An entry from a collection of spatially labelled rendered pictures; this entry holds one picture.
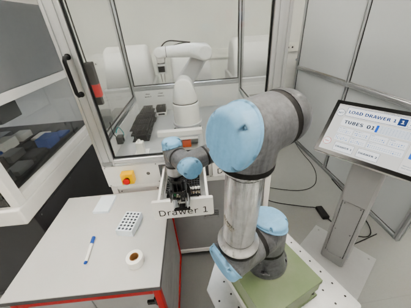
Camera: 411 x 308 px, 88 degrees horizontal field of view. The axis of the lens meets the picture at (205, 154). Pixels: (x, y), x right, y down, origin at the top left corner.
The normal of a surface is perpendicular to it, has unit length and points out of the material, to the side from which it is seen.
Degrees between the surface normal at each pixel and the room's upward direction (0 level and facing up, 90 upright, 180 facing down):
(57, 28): 90
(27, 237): 90
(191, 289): 0
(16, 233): 90
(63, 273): 0
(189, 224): 90
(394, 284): 0
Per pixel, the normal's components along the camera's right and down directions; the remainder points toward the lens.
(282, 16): 0.07, 0.52
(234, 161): -0.82, 0.25
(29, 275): -0.07, -0.85
